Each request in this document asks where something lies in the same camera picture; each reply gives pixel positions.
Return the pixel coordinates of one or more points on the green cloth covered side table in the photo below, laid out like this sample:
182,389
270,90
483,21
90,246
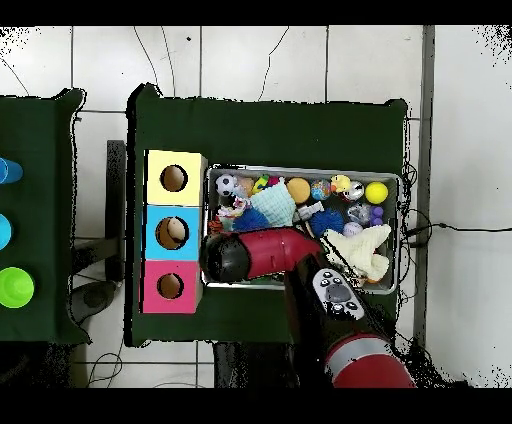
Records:
36,200

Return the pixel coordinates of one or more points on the green cup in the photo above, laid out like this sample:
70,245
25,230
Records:
16,287

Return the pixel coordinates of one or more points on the orange foam ball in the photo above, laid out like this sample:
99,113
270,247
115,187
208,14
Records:
298,190

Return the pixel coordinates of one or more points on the blue cup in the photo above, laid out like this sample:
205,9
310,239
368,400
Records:
4,232
10,171

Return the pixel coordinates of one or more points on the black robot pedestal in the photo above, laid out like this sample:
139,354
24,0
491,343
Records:
248,364

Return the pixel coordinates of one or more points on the cream waffle cloth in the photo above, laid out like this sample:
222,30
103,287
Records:
356,250

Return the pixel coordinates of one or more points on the blue spiky toy with eyes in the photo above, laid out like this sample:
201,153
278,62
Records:
250,222

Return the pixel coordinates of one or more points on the yellow plush toy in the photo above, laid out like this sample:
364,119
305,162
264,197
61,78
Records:
340,183

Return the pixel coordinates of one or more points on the mint green waffle cloth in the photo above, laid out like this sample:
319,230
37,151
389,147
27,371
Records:
276,206

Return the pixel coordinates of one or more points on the large multicoloured patterned cloth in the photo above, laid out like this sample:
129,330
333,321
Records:
236,206

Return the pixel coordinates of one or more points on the black and white soccer ball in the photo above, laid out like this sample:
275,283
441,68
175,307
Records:
225,184

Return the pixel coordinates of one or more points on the orange striped tiger plush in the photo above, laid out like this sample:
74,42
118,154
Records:
215,226

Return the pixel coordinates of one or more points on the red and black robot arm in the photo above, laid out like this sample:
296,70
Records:
272,252

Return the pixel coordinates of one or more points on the wooden box with three holes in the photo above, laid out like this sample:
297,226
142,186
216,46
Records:
192,192

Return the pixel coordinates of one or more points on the dark green table cloth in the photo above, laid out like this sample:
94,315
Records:
280,132

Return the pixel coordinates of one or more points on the blue spiky ball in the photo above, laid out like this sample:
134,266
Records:
327,222

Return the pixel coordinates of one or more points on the yellow tennis ball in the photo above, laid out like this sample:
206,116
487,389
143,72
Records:
376,192

